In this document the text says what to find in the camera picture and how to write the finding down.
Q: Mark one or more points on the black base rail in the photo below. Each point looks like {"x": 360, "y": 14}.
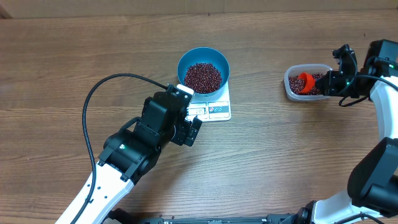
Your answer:
{"x": 120, "y": 216}

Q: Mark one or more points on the white digital kitchen scale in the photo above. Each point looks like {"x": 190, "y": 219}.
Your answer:
{"x": 212, "y": 108}

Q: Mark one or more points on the blue bowl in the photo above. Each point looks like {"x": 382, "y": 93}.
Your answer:
{"x": 204, "y": 55}

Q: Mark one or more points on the red measuring scoop blue handle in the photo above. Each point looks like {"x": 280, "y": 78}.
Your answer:
{"x": 309, "y": 82}

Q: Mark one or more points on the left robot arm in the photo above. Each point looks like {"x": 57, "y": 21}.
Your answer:
{"x": 132, "y": 152}

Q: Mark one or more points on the clear plastic container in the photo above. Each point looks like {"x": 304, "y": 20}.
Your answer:
{"x": 297, "y": 70}

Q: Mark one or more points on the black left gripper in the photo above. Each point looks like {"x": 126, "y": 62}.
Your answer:
{"x": 185, "y": 127}

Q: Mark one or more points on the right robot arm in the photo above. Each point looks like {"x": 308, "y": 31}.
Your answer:
{"x": 371, "y": 193}

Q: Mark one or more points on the red beans in bowl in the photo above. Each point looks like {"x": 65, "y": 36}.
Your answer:
{"x": 203, "y": 78}

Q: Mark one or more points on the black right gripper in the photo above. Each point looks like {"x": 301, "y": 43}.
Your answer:
{"x": 329, "y": 86}

